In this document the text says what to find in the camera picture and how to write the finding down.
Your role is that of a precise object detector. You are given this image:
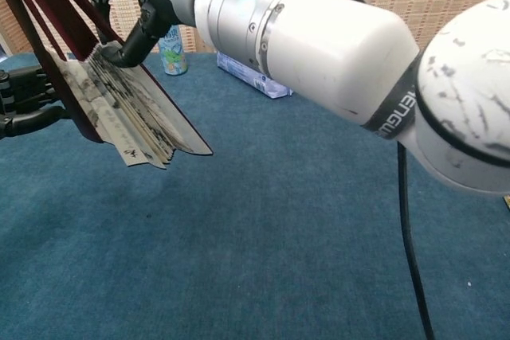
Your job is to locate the teal carpet table cover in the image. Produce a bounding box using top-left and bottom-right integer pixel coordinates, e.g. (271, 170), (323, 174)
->
(0, 51), (510, 340)

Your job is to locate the white blue tissue pack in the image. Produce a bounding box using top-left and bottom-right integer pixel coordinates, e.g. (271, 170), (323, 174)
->
(216, 50), (294, 100)

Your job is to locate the black cable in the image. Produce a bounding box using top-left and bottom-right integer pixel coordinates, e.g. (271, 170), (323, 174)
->
(312, 0), (437, 340)

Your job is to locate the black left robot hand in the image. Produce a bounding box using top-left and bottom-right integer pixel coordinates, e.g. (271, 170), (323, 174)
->
(0, 62), (77, 141)

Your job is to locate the red ribbed paper folding fan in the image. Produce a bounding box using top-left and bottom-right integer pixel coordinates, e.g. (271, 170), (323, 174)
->
(0, 0), (214, 170)

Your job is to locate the blue green drink can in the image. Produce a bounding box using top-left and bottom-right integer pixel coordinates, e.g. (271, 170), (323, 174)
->
(158, 24), (189, 76)

